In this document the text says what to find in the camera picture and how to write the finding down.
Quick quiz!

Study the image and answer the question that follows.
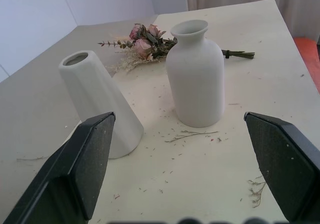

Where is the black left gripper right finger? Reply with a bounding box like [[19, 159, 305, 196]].
[[243, 111, 320, 224]]

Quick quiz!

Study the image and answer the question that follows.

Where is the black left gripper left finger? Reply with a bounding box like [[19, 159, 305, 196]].
[[0, 112, 116, 224]]

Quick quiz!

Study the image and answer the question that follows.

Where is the white conical ceramic vase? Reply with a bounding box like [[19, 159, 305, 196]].
[[58, 50, 145, 159]]

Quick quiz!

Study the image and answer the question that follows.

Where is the white bottle-shaped ceramic vase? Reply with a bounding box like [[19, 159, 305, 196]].
[[165, 20, 225, 128]]

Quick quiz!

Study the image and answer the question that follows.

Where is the dried twig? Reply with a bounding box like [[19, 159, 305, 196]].
[[164, 130, 220, 143]]

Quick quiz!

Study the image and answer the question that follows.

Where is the red object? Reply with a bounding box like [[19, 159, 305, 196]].
[[292, 36, 320, 94]]

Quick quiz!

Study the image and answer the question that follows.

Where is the dried pink rose bouquet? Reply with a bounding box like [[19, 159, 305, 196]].
[[97, 23, 256, 73]]

